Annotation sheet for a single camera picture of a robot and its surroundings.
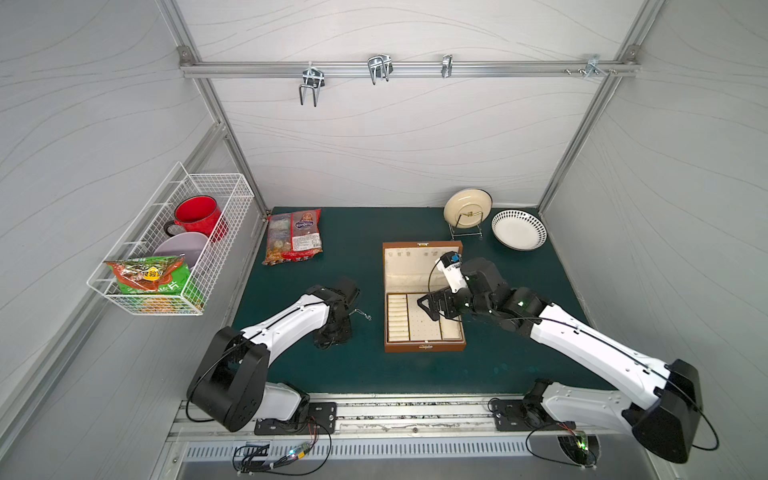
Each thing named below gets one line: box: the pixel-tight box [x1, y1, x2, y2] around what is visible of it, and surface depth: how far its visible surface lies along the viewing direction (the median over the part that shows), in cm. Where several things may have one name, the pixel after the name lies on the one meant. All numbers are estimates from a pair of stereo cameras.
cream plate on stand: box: [444, 188, 493, 229], surface depth 104 cm
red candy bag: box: [262, 208, 323, 266], surface depth 109 cm
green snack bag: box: [103, 254, 191, 295], surface depth 55 cm
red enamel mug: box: [164, 194, 229, 243], surface depth 67 cm
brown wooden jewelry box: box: [382, 240, 466, 353], surface depth 84 cm
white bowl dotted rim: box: [491, 209, 548, 252], surface depth 116 cm
